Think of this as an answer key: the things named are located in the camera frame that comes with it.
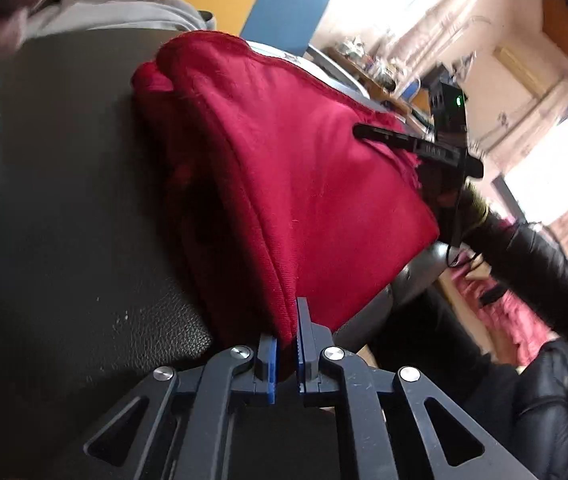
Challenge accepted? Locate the cluttered wooden desk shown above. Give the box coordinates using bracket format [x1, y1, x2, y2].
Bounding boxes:
[321, 35, 435, 126]

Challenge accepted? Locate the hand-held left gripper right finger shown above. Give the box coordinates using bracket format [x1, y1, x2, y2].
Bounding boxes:
[295, 297, 537, 480]

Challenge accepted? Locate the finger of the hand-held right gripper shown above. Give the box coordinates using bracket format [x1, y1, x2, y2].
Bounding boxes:
[353, 122, 484, 178]

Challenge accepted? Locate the pink quilted cloth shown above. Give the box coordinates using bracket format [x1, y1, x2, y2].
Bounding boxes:
[451, 262, 557, 363]

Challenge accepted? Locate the grey hooded garment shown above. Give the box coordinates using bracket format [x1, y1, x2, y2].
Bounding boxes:
[24, 0, 220, 41]

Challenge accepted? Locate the person's black jacket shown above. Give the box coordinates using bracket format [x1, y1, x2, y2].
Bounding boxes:
[511, 337, 568, 480]

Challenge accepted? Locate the white printed cloth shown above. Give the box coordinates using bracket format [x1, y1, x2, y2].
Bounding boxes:
[244, 40, 315, 68]

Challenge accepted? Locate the grey yellow blue chair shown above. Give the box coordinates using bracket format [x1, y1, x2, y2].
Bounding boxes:
[159, 0, 380, 111]

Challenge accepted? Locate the black leather bench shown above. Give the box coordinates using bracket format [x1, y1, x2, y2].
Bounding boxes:
[0, 27, 445, 480]

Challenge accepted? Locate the red embroidered sweater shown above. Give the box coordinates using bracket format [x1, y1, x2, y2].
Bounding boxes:
[131, 30, 440, 376]

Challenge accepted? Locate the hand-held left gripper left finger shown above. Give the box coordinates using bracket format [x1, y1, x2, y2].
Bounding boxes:
[84, 334, 279, 480]

